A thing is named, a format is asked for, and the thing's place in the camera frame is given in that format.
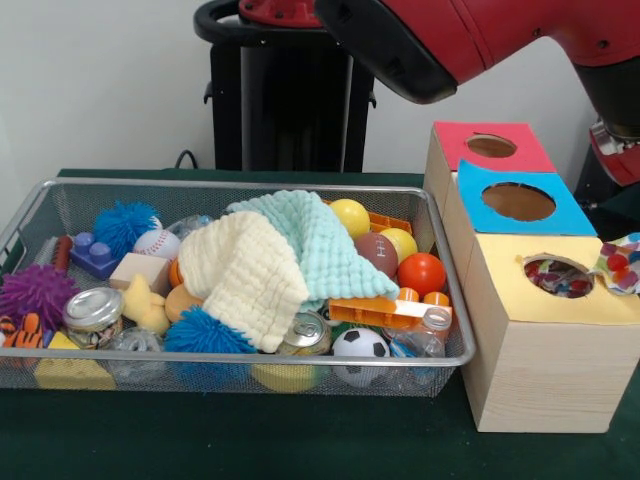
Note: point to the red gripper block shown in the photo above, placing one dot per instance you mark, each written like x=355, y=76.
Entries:
x=625, y=167

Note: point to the white cloth with colourful spots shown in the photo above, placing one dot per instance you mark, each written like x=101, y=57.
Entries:
x=555, y=280
x=620, y=270

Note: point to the mint green knitted cloth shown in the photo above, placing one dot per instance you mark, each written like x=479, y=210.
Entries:
x=325, y=235

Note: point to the cream knitted cloth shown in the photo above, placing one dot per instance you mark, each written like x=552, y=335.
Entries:
x=240, y=270

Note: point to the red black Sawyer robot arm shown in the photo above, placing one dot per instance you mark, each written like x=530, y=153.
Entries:
x=475, y=30

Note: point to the wooden box with three holes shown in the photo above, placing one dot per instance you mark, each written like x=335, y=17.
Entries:
x=540, y=380

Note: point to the metal mesh bin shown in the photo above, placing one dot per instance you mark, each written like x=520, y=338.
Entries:
x=400, y=370

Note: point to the orange ball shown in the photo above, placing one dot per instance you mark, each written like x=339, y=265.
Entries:
x=422, y=274

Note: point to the brown toy football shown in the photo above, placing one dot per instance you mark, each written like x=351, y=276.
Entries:
x=375, y=252

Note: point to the large yellow ball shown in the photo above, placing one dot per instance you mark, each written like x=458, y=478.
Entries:
x=355, y=217

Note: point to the orange toy building brick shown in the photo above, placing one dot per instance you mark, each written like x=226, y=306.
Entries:
x=370, y=312

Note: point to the small soccer ball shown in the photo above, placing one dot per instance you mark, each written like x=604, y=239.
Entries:
x=360, y=342

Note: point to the blue spiky ball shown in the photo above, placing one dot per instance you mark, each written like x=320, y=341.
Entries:
x=200, y=335
x=122, y=227

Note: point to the dark green tablecloth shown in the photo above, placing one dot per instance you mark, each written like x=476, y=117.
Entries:
x=250, y=440

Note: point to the purple spiky ball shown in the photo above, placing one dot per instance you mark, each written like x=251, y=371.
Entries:
x=35, y=295

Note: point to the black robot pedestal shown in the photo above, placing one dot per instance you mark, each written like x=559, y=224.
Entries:
x=295, y=100

